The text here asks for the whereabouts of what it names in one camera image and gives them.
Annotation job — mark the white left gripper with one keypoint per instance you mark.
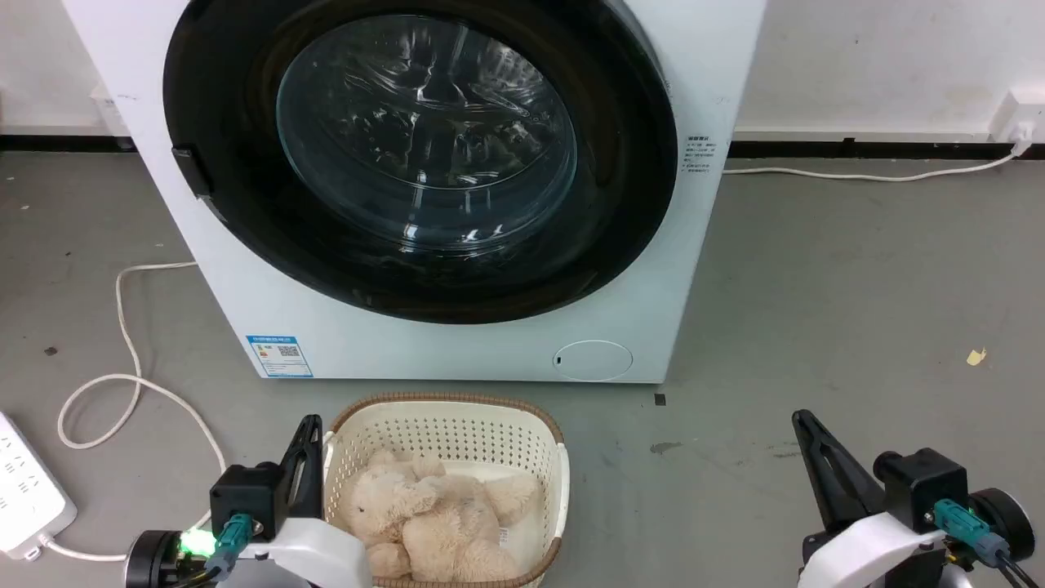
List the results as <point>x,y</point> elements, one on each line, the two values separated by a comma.
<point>314,551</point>

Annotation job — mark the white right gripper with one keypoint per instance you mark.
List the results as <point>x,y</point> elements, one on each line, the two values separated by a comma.
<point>873,551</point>

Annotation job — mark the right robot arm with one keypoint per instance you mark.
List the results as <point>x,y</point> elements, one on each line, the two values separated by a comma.
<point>1000,523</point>

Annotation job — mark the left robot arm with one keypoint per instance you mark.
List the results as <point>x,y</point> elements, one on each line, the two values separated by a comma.
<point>151,562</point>

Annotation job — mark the white front-load washing machine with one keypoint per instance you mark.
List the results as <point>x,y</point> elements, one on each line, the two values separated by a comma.
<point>457,347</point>

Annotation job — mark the black round glass washer door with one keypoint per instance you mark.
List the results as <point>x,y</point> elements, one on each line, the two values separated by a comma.
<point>424,139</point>

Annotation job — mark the blue energy label sticker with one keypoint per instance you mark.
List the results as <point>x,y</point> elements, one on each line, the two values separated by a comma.
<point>279,356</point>

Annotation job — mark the beige plush teddy bear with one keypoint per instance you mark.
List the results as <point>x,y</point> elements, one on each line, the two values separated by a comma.
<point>441,523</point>

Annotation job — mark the cream plastic laundry basket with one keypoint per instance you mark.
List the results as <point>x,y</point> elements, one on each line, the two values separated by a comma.
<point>445,429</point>

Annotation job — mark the yellow paper scrap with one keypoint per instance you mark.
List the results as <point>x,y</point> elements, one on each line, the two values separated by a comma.
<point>976,356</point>

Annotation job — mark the round white filter cover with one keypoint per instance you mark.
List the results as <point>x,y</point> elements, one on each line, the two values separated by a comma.
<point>593,360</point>

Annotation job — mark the white power strip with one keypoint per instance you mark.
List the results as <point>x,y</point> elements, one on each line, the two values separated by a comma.
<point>24,490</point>

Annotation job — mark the small text warning sticker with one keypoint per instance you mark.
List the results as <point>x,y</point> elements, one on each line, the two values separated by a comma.
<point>700,155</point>

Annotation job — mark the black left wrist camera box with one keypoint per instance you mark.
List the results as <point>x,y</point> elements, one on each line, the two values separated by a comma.
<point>245,498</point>

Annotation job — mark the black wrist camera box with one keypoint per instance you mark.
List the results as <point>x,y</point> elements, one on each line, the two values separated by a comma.
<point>245,498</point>
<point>922,486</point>

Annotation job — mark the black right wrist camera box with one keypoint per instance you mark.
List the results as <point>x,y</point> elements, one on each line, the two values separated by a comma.
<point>922,486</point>

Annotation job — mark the white wall socket box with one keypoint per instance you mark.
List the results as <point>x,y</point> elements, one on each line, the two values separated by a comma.
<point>1019,114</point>

